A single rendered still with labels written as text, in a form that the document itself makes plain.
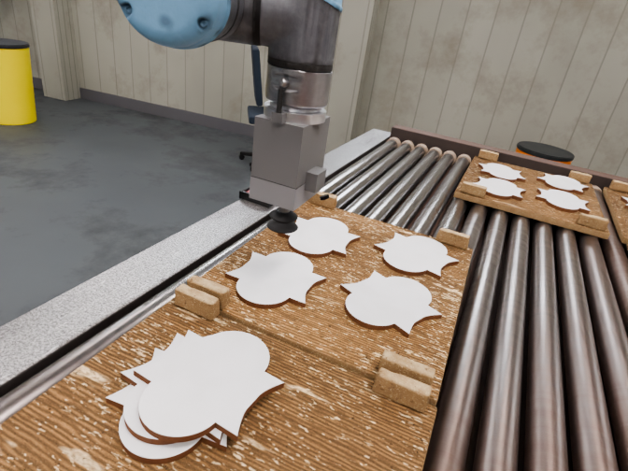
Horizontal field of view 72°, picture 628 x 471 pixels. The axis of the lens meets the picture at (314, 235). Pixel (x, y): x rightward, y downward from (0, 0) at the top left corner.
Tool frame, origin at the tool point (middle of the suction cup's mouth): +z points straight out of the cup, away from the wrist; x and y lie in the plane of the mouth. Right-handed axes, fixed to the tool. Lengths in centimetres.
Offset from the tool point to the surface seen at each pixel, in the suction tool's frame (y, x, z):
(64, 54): 312, 421, 54
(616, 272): 44, -53, 11
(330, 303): -0.8, -8.9, 8.9
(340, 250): 12.6, -5.4, 8.1
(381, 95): 362, 78, 37
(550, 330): 13.9, -39.0, 10.5
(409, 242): 23.3, -14.9, 8.1
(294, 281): 0.0, -2.9, 8.1
